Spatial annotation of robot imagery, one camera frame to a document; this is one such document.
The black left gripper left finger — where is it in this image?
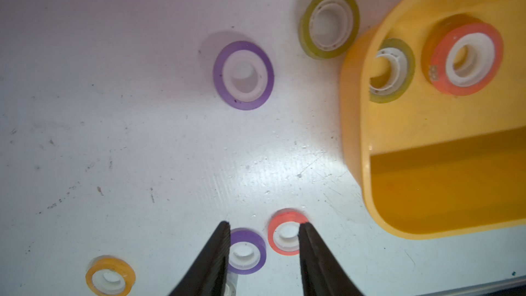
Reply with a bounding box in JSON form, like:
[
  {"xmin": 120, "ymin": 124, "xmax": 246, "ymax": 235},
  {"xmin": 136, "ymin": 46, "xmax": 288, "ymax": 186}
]
[{"xmin": 169, "ymin": 221, "xmax": 231, "ymax": 296}]

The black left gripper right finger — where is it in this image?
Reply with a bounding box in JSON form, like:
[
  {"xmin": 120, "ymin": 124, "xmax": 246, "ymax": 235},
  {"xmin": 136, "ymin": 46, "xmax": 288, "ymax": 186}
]
[{"xmin": 299, "ymin": 222, "xmax": 363, "ymax": 296}]

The orange tape roll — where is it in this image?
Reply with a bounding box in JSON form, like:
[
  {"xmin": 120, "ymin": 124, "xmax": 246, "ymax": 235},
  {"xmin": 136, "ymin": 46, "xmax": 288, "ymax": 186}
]
[{"xmin": 85, "ymin": 256, "xmax": 136, "ymax": 295}]

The yellow-green tape roll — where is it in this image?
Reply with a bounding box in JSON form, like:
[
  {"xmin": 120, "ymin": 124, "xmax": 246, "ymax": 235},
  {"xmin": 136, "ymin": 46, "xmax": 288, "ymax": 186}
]
[
  {"xmin": 299, "ymin": 0, "xmax": 360, "ymax": 60},
  {"xmin": 369, "ymin": 38, "xmax": 416, "ymax": 104}
]

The red tape roll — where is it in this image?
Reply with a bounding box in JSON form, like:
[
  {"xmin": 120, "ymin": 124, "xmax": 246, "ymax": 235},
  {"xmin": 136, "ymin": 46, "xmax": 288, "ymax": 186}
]
[
  {"xmin": 421, "ymin": 15, "xmax": 504, "ymax": 96},
  {"xmin": 267, "ymin": 208, "xmax": 309, "ymax": 256}
]

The grey clear tape roll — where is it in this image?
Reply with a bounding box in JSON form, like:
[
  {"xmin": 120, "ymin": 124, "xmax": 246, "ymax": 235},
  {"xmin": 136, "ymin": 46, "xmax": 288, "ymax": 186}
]
[{"xmin": 223, "ymin": 272, "xmax": 238, "ymax": 296}]

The purple tape roll lower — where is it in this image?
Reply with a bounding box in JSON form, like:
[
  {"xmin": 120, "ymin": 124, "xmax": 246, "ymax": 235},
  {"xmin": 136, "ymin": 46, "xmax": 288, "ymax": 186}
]
[{"xmin": 228, "ymin": 228, "xmax": 267, "ymax": 275}]

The purple tape roll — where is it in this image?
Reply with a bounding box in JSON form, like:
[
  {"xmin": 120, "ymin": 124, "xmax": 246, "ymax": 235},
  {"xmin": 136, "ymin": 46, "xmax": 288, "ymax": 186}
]
[
  {"xmin": 228, "ymin": 228, "xmax": 267, "ymax": 275},
  {"xmin": 213, "ymin": 41, "xmax": 275, "ymax": 110}
]

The yellow plastic storage box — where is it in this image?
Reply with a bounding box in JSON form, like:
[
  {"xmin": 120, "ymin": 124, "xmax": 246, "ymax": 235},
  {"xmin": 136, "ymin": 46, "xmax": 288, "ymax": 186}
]
[{"xmin": 339, "ymin": 0, "xmax": 525, "ymax": 239}]

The purple tape roll upper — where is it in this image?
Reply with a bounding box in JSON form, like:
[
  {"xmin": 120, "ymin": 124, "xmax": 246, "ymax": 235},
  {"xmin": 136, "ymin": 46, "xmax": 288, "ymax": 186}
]
[{"xmin": 213, "ymin": 41, "xmax": 275, "ymax": 110}]

